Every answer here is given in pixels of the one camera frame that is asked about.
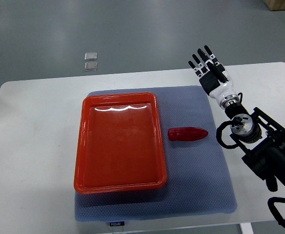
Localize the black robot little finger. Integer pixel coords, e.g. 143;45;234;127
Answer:
188;61;203;78

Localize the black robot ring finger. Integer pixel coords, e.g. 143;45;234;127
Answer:
192;54;207;73

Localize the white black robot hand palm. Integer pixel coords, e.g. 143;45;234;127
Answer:
199;64;238;108

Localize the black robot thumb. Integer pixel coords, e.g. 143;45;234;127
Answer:
212;65;228;82

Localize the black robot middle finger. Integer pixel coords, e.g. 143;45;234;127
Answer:
197;48;212;70

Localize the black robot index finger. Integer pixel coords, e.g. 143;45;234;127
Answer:
204;45;217;64

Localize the red pepper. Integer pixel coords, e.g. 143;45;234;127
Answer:
167;127;208;141

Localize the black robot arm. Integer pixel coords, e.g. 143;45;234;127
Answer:
188;45;285;229

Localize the red plastic tray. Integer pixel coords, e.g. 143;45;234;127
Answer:
74;92;167;195

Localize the cardboard box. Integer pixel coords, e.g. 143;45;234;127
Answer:
263;0;285;11

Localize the blue-grey textured mat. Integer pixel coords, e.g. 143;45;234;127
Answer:
75;86;237;222

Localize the upper floor plate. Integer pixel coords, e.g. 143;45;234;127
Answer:
84;52;98;61

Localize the white table leg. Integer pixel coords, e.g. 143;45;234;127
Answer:
239;222;254;234

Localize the black mat label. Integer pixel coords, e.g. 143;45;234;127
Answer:
109;221;125;227

